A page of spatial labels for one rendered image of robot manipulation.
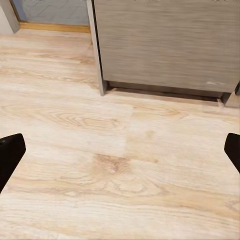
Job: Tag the dishwasher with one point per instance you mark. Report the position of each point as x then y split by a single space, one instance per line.
187 47

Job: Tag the fixed window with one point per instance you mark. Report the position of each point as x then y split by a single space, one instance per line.
52 15

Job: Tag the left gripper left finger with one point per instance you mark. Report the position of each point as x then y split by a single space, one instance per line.
12 149

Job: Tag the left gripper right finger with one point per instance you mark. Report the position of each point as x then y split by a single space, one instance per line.
232 149

